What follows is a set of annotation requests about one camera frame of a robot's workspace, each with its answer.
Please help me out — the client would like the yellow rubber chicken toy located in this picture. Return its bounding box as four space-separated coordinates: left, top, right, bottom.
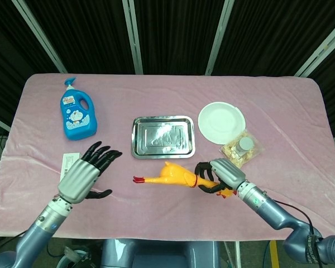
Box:
132 161 237 199

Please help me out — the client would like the white cardboard box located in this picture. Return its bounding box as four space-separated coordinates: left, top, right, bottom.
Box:
60 152 82 182

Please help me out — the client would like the blue-grey robot torso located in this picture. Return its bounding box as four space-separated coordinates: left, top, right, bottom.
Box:
100 238 221 268

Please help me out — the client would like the small white jar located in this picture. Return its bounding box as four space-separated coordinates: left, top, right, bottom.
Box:
238 136 255 153

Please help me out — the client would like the white screen frame post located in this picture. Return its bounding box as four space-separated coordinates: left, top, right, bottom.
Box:
12 0 68 74
294 21 335 78
205 0 236 75
122 0 144 75

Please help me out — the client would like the pink tablecloth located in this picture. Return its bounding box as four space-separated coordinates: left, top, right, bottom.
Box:
0 73 335 241

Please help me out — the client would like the stainless steel tray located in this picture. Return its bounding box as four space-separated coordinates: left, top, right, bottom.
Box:
130 115 196 160

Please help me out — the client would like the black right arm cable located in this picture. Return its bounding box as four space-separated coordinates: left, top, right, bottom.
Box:
272 198 324 245

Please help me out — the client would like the white paper plate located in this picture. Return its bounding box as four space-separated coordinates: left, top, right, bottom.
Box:
198 102 246 145

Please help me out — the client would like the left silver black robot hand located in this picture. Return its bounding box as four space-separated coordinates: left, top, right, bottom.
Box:
58 141 123 204

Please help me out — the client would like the blue cartoon detergent bottle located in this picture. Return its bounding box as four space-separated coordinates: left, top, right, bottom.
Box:
60 76 98 141

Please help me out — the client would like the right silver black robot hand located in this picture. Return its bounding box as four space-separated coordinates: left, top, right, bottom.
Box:
194 157 246 196

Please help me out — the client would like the white round bucket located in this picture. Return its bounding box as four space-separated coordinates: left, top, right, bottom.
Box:
56 249 89 268

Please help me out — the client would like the clear snack bag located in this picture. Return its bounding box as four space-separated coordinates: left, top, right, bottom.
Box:
219 130 265 169

